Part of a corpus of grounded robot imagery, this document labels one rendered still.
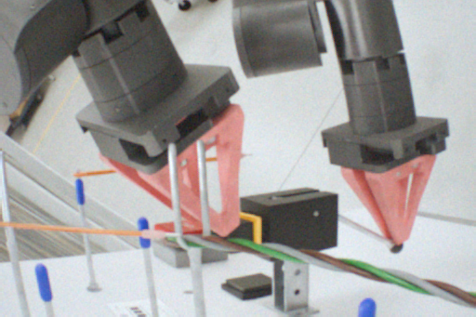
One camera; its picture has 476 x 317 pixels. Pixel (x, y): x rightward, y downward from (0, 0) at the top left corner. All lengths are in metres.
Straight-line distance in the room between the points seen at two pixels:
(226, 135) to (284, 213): 0.09
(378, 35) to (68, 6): 0.24
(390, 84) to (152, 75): 0.19
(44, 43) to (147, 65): 0.08
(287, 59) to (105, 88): 0.16
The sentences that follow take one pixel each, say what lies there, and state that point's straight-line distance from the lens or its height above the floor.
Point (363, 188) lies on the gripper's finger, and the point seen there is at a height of 1.09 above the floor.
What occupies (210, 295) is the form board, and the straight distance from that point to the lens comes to 0.53.
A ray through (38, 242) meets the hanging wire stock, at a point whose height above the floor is 1.10.
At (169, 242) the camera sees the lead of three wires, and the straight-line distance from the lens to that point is 0.37.
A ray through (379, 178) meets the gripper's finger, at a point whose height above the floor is 1.11.
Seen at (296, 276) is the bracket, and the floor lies 1.12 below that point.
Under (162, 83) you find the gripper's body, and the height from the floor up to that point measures 1.29.
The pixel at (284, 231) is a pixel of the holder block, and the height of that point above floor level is 1.16.
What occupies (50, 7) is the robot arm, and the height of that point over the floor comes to 1.38.
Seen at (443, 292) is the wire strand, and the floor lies 1.23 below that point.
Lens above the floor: 1.41
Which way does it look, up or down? 27 degrees down
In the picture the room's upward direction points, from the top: 54 degrees counter-clockwise
